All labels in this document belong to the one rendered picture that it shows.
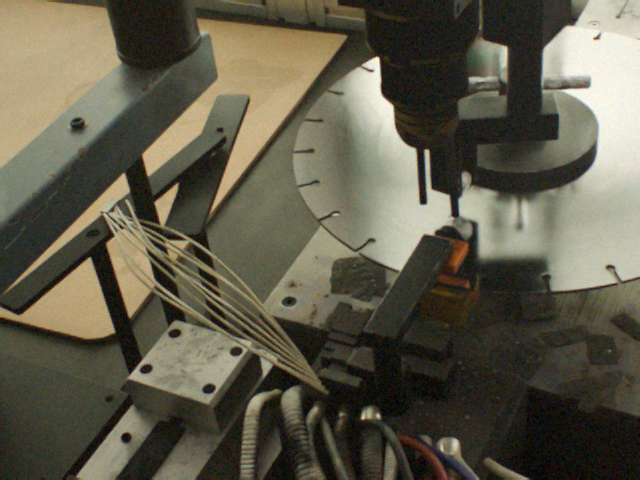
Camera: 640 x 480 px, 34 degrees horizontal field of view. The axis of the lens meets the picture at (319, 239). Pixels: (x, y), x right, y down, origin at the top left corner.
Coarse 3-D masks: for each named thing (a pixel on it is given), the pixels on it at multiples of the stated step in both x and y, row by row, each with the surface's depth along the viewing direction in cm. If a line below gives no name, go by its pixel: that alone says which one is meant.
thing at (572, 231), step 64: (576, 64) 83; (320, 128) 80; (384, 128) 79; (320, 192) 73; (384, 192) 73; (512, 192) 71; (576, 192) 70; (384, 256) 67; (512, 256) 66; (576, 256) 65
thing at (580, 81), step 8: (504, 72) 73; (472, 80) 73; (480, 80) 73; (488, 80) 73; (496, 80) 73; (504, 80) 72; (544, 80) 72; (552, 80) 72; (560, 80) 72; (568, 80) 72; (576, 80) 72; (584, 80) 72; (472, 88) 73; (480, 88) 73; (488, 88) 73; (496, 88) 73; (504, 88) 72; (544, 88) 72; (552, 88) 72; (560, 88) 72; (568, 88) 72; (576, 88) 72; (584, 88) 72
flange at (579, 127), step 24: (480, 96) 79; (576, 120) 75; (504, 144) 73; (528, 144) 73; (552, 144) 73; (576, 144) 73; (480, 168) 72; (504, 168) 72; (528, 168) 71; (552, 168) 71; (576, 168) 72
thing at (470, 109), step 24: (528, 72) 62; (504, 96) 66; (528, 96) 64; (552, 96) 66; (480, 120) 65; (504, 120) 64; (528, 120) 64; (552, 120) 64; (456, 144) 66; (480, 144) 66; (432, 168) 68; (456, 168) 67
